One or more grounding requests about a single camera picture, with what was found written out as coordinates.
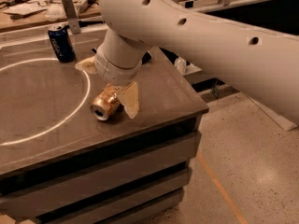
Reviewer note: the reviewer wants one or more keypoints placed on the white paper sheet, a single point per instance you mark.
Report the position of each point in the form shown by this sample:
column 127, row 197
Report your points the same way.
column 24, row 9

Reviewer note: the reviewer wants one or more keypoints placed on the metal bracket post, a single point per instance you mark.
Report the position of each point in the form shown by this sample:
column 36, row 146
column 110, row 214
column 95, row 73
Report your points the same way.
column 71, row 16

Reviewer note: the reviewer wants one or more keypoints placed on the blue soda can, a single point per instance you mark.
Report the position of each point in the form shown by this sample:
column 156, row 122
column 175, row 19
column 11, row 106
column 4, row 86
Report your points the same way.
column 61, row 44

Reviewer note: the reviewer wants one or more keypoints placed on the blue chip bag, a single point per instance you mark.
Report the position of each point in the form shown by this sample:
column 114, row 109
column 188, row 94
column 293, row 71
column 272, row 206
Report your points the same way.
column 146, row 58

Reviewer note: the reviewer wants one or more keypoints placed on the orange soda can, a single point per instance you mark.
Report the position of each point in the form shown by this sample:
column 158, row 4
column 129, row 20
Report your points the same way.
column 106, row 103

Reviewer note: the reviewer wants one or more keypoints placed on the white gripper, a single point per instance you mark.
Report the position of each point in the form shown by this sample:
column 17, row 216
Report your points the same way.
column 116, row 73

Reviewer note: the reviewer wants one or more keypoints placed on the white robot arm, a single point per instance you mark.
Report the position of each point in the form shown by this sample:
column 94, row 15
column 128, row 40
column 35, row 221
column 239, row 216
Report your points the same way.
column 261, row 63

